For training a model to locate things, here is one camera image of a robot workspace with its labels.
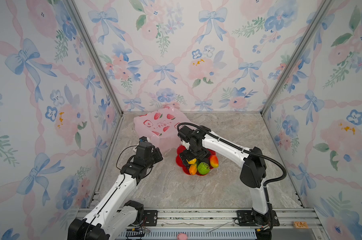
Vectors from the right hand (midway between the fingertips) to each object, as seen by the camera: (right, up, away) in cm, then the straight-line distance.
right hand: (189, 158), depth 84 cm
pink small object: (-4, -33, -15) cm, 36 cm away
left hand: (-15, +5, -3) cm, 16 cm away
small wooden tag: (+53, -29, -12) cm, 62 cm away
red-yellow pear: (+14, -2, +2) cm, 14 cm away
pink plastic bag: (-18, +18, +11) cm, 28 cm away
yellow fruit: (+1, -2, 0) cm, 2 cm away
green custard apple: (+8, -5, -2) cm, 9 cm away
